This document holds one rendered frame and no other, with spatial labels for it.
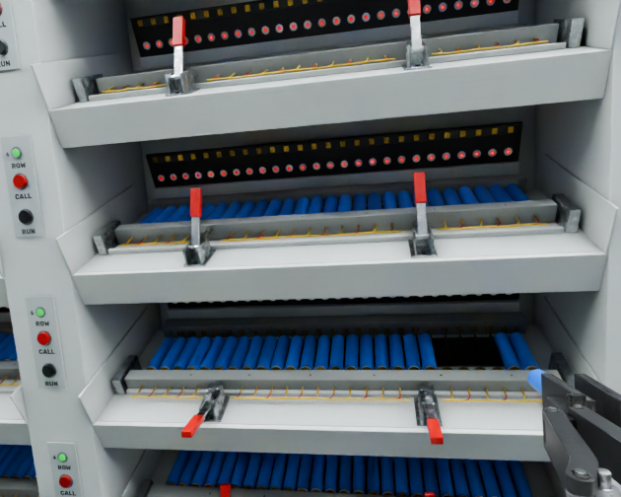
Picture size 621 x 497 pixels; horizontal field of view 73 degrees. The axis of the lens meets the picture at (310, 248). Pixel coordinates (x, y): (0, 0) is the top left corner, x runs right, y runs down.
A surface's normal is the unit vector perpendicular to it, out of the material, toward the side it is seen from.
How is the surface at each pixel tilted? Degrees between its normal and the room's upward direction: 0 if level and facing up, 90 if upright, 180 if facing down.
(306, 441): 111
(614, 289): 90
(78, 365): 90
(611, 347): 90
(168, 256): 20
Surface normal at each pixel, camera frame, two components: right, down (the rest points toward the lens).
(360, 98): -0.11, 0.47
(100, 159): 0.99, -0.04
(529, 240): -0.11, -0.88
